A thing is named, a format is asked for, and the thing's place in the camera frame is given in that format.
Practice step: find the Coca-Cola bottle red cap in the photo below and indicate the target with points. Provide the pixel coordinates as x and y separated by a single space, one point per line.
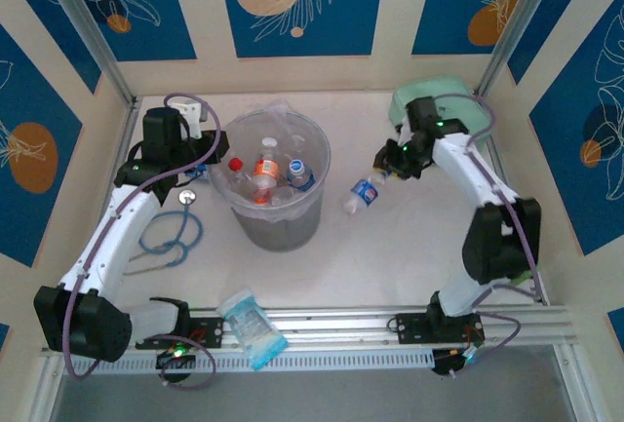
236 164

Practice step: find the Pepsi bottle blue cap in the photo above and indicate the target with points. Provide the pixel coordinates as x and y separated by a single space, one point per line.
364 192

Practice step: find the orange label plastic bottle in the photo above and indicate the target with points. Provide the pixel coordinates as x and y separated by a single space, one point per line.
265 171

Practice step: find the blue label bottle white cap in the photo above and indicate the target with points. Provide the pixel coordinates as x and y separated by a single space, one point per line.
304 180

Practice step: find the grey trash bin with liner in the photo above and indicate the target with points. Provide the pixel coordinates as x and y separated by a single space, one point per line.
278 232

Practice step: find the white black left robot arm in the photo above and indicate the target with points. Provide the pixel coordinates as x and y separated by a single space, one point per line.
107 241

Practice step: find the clear plastic bin liner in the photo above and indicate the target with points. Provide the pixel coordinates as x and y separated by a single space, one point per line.
273 215

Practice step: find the small blue white box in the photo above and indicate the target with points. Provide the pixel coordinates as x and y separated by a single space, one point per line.
197 173

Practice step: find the mint green zip case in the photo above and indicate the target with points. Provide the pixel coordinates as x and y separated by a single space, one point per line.
439 88

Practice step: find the blue stethoscope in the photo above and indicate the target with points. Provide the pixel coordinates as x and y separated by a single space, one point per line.
186 196

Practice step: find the blue wet wipes packet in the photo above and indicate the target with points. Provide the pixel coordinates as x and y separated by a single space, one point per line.
251 324

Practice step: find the black right controller board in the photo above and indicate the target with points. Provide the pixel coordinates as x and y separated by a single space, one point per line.
446 361

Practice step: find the black controller board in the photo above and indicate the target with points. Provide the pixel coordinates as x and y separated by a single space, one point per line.
175 359
446 361

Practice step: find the black left controller board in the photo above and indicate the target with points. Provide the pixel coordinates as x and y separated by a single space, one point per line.
175 359

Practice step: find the aluminium table side rail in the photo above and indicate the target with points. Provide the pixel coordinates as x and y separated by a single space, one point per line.
493 154
128 122

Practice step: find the aluminium frame post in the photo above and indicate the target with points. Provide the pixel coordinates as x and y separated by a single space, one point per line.
88 27
517 22

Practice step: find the aluminium front rail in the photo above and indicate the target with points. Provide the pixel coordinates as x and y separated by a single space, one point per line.
341 319

